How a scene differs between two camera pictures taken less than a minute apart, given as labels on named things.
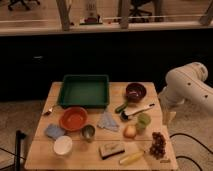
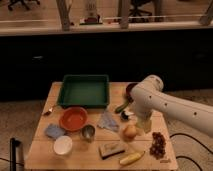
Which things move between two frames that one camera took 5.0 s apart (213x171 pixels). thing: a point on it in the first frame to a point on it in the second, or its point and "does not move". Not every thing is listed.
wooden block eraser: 111,149 does not move
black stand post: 18,137 to 13,144
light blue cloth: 107,122 does not move
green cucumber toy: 119,109 does not move
